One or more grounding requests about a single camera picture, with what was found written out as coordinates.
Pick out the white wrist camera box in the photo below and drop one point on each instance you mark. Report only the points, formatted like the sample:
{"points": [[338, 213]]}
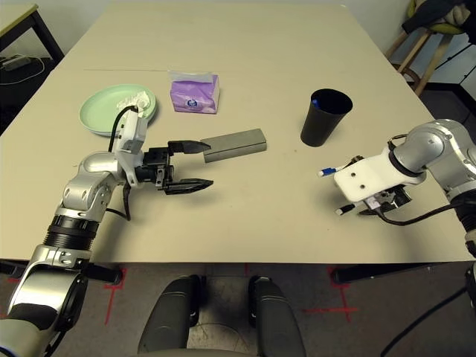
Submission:
{"points": [[134, 130], [364, 182]]}

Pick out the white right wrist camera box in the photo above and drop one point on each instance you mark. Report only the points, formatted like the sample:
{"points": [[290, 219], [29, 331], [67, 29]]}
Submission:
{"points": [[364, 182]]}

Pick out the grey power adapter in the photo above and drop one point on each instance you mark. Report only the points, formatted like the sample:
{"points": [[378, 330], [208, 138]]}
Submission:
{"points": [[15, 62]]}

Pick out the beige cloth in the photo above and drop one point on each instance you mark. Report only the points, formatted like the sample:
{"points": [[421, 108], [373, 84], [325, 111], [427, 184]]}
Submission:
{"points": [[457, 16]]}

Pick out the grey robot right leg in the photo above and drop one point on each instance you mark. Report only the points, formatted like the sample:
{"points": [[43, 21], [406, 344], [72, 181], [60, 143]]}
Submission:
{"points": [[277, 320]]}

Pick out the light blue plate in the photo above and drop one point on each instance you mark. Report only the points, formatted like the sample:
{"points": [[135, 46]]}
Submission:
{"points": [[150, 123]]}

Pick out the white tissue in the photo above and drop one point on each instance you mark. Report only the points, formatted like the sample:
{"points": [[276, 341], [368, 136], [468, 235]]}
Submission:
{"points": [[139, 100]]}

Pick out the black cup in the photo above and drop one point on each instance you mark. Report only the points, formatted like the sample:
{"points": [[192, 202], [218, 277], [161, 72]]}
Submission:
{"points": [[320, 126]]}

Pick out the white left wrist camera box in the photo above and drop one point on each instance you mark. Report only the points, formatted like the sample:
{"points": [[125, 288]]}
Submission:
{"points": [[134, 130]]}

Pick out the beige side table black frame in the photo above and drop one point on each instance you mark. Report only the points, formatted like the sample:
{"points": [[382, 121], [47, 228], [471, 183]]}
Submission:
{"points": [[15, 18]]}

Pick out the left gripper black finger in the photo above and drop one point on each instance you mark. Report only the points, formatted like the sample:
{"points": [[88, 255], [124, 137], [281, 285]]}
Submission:
{"points": [[187, 147], [186, 187]]}

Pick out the yellow-green seat cushion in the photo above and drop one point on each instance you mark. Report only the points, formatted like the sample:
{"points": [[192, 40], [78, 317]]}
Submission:
{"points": [[446, 29]]}

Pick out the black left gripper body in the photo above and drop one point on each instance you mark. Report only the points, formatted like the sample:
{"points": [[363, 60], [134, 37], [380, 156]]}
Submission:
{"points": [[158, 167]]}

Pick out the wooden stool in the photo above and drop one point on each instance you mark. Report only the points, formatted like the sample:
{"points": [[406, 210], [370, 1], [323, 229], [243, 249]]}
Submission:
{"points": [[427, 67]]}

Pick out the grey robot leg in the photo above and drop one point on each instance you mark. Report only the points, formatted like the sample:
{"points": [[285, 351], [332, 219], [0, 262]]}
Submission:
{"points": [[277, 320], [169, 316]]}

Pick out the grey robot left leg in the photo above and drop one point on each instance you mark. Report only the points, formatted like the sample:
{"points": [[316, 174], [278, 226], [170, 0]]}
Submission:
{"points": [[169, 316]]}

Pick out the light green plate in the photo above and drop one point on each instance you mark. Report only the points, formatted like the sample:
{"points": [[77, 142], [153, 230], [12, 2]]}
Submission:
{"points": [[100, 108]]}

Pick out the white marker blue cap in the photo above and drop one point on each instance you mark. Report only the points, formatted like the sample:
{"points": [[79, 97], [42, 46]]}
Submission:
{"points": [[327, 171]]}

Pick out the grey glasses case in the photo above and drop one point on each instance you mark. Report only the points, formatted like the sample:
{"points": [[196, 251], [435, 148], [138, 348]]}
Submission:
{"points": [[238, 147]]}

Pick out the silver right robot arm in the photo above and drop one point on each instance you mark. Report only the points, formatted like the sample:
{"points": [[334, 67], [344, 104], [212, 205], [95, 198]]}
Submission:
{"points": [[439, 145]]}

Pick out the black table foot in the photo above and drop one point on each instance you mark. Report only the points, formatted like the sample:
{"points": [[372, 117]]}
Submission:
{"points": [[372, 273], [104, 273]]}

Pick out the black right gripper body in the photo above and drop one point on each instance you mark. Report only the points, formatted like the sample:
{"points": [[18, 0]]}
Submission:
{"points": [[398, 197]]}

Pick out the purple tissue pack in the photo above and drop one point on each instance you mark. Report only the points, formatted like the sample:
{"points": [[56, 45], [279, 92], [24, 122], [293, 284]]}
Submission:
{"points": [[193, 93]]}

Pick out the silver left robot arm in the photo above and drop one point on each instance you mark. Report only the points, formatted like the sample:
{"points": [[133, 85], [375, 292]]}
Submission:
{"points": [[89, 167]]}

